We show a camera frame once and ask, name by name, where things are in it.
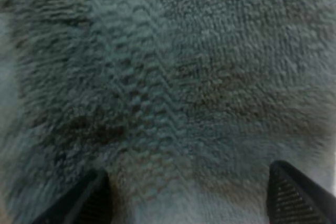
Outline grey-green towel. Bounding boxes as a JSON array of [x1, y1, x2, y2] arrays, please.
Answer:
[[0, 0, 336, 224]]

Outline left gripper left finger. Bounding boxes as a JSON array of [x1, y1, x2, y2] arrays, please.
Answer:
[[31, 168, 113, 224]]

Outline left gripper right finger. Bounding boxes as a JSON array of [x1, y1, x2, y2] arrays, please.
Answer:
[[267, 159, 336, 224]]

